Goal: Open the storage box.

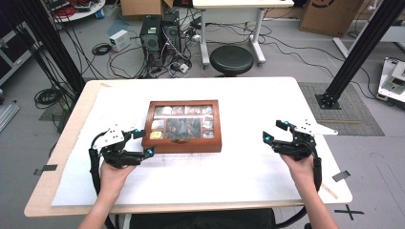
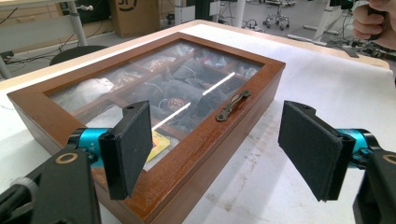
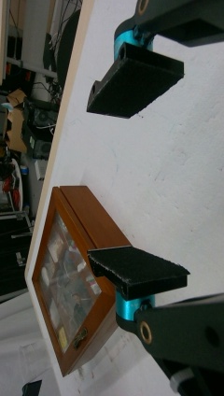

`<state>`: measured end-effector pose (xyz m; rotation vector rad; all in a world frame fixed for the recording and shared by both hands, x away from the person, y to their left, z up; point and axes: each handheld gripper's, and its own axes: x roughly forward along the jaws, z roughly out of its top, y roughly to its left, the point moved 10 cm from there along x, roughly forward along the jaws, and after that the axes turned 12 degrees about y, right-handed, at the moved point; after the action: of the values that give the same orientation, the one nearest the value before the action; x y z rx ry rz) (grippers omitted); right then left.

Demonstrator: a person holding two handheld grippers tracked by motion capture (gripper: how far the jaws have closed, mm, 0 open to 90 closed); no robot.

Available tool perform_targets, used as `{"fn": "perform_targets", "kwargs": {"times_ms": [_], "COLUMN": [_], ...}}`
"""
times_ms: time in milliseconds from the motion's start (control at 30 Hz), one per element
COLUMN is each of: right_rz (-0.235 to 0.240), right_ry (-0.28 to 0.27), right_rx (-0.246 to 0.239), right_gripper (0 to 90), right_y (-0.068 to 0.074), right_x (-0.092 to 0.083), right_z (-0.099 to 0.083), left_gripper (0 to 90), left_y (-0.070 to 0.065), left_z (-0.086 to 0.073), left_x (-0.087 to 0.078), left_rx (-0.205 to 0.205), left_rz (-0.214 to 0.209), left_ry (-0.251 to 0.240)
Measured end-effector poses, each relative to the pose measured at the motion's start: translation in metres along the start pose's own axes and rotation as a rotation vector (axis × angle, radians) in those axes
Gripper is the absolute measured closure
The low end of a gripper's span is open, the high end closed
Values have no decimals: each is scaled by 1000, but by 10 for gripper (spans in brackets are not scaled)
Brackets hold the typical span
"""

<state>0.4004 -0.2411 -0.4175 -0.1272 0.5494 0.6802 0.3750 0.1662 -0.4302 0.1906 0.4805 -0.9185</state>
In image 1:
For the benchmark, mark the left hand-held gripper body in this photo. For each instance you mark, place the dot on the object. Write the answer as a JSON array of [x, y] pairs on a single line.
[[118, 157]]

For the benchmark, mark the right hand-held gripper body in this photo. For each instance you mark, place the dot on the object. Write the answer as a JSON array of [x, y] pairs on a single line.
[[301, 144]]

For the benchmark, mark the wooden box with glass lid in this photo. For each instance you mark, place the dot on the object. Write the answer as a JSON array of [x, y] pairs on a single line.
[[181, 146]]

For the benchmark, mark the person's left hand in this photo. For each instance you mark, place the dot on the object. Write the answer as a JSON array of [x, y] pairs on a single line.
[[114, 179]]

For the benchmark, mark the person's right hand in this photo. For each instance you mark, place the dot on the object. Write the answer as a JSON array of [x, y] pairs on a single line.
[[299, 170]]

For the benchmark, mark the group of small packets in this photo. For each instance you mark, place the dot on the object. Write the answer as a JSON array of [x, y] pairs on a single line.
[[183, 122]]

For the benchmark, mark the black tape strip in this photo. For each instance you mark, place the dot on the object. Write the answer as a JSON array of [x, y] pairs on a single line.
[[46, 168], [341, 176]]

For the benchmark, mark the thin wooden stick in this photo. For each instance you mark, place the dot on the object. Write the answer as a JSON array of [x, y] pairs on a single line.
[[329, 191]]

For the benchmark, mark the grey floor mat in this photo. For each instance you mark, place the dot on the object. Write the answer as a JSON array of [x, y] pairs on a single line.
[[353, 111]]

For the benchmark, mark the small white adapter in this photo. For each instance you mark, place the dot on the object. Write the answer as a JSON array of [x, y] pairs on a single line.
[[184, 67]]

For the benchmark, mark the black chair seat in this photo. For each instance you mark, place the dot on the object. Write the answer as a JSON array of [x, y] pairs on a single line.
[[307, 226]]

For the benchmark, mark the black round stool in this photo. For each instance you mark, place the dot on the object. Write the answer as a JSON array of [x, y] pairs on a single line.
[[231, 59]]

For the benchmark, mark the person's dark clothing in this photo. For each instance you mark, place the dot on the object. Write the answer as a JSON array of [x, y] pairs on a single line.
[[203, 219]]

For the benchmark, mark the small white device box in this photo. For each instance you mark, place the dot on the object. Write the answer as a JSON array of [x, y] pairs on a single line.
[[119, 39]]

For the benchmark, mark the open black computer tower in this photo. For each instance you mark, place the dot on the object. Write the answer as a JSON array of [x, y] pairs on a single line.
[[172, 31]]

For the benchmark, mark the white machine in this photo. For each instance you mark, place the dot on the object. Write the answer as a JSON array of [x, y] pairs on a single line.
[[393, 81]]

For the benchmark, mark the large cardboard box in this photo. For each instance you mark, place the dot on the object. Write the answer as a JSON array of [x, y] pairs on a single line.
[[329, 16]]

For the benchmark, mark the silver metal profiles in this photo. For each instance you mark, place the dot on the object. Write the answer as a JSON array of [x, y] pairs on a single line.
[[7, 116]]

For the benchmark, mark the small cardboard box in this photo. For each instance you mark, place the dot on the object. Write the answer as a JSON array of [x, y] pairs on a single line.
[[143, 7]]

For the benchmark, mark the white desk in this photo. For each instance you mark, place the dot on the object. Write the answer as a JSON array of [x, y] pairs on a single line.
[[242, 3]]

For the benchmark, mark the round white table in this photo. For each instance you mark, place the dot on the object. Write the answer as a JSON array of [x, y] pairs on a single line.
[[86, 12]]

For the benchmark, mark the dark metal rack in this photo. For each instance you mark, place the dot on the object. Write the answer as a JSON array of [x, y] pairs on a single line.
[[14, 54]]

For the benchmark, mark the black metal post with base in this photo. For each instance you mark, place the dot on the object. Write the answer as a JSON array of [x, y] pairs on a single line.
[[363, 47]]

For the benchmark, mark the white table frame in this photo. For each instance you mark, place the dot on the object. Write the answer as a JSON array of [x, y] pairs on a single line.
[[391, 35]]

